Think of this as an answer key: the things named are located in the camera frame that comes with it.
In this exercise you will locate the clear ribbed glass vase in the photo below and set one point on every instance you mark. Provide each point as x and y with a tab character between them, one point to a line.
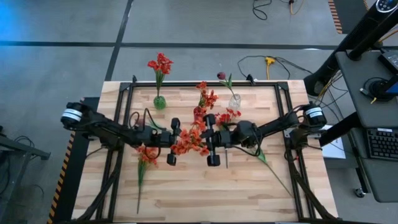
234	102

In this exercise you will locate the black tower fan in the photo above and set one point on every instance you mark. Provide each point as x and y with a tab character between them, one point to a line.
353	40

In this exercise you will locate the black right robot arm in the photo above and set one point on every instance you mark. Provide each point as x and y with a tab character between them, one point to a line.
280	123

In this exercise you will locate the black caster wheel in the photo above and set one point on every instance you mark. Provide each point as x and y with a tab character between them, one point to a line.
359	193

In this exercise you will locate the dark laptop computer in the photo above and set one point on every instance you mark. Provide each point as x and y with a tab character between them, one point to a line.
390	60

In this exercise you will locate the black aluminium table frame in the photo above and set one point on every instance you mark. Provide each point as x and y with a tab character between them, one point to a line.
202	84

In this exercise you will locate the orange artificial flower bunch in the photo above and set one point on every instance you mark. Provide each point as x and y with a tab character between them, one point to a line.
189	138
147	154
206	99

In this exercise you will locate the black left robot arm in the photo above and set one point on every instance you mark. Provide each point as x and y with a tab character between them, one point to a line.
102	129

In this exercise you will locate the black diagonal desk leg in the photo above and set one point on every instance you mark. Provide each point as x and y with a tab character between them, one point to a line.
339	129

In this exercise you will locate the yellow power plug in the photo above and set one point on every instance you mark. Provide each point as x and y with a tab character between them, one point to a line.
269	60

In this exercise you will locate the grey metal cart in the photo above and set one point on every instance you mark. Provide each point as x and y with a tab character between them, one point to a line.
18	147

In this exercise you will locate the black hazard-striped floor mat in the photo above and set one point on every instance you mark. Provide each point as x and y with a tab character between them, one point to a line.
73	174
345	12

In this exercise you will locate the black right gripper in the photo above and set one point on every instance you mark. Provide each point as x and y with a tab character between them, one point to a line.
224	139

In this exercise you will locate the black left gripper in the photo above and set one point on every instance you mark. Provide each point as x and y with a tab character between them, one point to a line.
161	139

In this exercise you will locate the green glass vase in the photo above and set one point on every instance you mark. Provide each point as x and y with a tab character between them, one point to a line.
160	102

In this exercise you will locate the black computer keyboard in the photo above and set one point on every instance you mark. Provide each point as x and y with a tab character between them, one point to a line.
384	144

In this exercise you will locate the white paper sheet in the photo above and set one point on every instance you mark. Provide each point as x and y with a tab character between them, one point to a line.
334	149

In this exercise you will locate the grey side desk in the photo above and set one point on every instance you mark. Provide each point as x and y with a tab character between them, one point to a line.
357	93

